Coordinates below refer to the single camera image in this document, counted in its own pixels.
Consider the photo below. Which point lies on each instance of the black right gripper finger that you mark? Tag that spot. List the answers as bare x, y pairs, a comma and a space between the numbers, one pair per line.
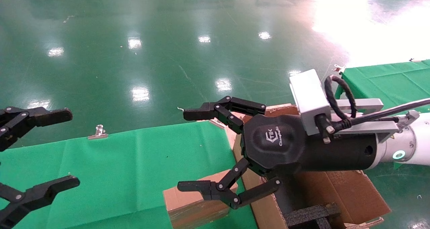
221, 108
221, 187

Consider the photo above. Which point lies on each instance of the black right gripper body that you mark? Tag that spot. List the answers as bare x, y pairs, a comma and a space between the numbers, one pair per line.
285, 145

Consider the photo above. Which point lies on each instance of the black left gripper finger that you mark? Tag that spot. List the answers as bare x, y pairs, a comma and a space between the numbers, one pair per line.
37, 117
40, 192

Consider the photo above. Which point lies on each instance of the small brown cardboard box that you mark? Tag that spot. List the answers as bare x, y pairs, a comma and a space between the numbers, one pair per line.
191, 205

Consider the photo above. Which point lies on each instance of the large open cardboard carton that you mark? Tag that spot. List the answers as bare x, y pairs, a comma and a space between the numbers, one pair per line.
349, 192

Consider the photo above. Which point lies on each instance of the black foam insert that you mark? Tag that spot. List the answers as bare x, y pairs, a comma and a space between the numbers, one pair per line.
309, 215

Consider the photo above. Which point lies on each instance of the large green tablecloth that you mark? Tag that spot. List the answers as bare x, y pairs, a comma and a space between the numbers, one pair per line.
127, 168

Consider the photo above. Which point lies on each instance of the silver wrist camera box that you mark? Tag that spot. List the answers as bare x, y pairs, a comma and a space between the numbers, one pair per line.
310, 99

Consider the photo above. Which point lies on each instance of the grey camera mounting bracket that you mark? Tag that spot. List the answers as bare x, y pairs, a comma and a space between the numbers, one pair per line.
366, 105

